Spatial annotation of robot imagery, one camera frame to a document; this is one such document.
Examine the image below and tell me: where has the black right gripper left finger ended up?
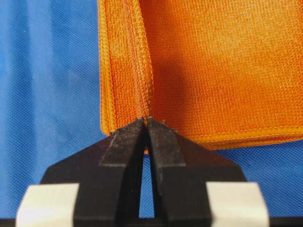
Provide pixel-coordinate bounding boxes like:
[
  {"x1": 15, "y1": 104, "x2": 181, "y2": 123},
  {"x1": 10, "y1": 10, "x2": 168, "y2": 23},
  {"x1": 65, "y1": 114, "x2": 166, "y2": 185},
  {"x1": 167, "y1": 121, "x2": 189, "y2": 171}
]
[{"x1": 15, "y1": 118, "x2": 146, "y2": 227}]

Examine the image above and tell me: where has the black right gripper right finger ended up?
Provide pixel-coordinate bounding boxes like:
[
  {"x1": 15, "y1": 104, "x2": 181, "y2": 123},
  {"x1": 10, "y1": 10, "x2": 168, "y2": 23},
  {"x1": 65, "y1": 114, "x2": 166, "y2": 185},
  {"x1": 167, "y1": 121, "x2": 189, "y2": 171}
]
[{"x1": 144, "y1": 117, "x2": 270, "y2": 227}]

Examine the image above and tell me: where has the orange towel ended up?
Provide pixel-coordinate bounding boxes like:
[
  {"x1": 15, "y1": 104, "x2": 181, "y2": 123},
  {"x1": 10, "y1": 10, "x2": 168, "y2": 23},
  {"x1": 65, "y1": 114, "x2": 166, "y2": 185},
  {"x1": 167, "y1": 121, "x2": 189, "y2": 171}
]
[{"x1": 98, "y1": 0, "x2": 303, "y2": 150}]

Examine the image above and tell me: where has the blue table cloth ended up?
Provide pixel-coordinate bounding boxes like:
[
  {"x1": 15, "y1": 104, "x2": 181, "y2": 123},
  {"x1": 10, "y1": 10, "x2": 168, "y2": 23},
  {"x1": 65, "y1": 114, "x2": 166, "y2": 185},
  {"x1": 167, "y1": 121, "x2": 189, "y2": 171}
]
[{"x1": 0, "y1": 0, "x2": 303, "y2": 219}]

